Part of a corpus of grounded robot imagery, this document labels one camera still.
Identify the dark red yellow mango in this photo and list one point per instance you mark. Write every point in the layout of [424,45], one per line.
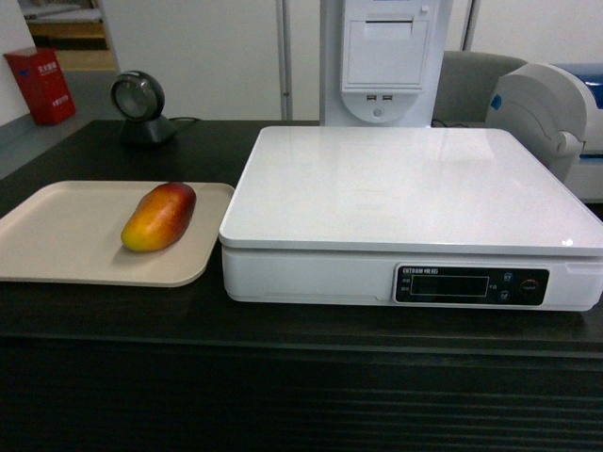
[160,219]

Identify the white checkout scale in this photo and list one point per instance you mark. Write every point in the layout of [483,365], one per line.
[459,218]

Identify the black checkout counter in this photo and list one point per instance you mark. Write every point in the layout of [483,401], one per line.
[98,367]

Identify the white receipt printer stand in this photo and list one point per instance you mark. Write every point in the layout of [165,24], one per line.
[380,61]

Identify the black round barcode scanner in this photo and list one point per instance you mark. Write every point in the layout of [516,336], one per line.
[140,99]

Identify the grey chair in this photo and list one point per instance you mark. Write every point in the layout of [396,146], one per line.
[466,85]

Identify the beige plastic tray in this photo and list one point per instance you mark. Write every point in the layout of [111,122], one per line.
[70,232]

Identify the white label printer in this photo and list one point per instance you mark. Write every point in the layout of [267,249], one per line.
[555,111]

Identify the red fire extinguisher box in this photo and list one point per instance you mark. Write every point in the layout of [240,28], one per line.
[41,81]

